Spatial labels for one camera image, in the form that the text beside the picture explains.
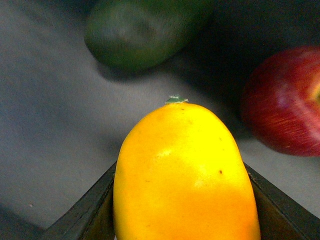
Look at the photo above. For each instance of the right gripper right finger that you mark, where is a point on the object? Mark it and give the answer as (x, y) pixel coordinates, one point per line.
(280, 217)

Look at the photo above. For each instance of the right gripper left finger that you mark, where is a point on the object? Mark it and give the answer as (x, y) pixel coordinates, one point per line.
(91, 217)

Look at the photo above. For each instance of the yellow mango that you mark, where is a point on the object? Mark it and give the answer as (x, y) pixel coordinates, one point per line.
(180, 176)

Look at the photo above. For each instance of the large red apple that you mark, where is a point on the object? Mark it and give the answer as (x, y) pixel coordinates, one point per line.
(280, 103)

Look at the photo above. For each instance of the green avocado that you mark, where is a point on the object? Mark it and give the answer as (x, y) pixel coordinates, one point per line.
(134, 35)

